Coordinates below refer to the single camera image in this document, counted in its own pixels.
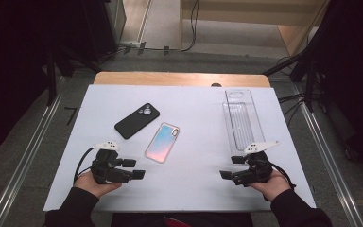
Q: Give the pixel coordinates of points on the black curtain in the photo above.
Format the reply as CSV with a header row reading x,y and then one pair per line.
x,y
353,78
12,63

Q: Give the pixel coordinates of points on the person's lap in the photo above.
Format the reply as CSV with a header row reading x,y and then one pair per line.
x,y
138,220

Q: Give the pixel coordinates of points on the iridescent phone case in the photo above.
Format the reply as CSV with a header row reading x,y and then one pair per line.
x,y
162,143

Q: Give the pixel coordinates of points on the metal floor rail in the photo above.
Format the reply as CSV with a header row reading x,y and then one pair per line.
x,y
327,157
28,148

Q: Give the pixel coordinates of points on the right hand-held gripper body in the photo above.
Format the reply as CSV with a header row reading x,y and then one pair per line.
x,y
258,170

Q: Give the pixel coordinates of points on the person's right hand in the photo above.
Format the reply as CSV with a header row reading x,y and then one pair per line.
x,y
274,187

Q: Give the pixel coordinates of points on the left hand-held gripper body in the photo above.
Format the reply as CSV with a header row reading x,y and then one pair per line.
x,y
107,170

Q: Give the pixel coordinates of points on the black phone case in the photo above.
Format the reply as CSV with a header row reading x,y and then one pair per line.
x,y
132,124

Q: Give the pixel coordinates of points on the clear plastic tray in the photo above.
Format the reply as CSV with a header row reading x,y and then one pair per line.
x,y
242,119

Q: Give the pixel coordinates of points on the light wooden furniture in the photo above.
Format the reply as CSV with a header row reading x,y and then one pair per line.
x,y
233,17

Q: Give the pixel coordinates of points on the person's left hand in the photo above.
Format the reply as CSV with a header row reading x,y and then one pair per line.
x,y
88,184

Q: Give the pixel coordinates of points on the black stand leg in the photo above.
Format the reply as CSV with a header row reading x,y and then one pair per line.
x,y
310,85
51,82

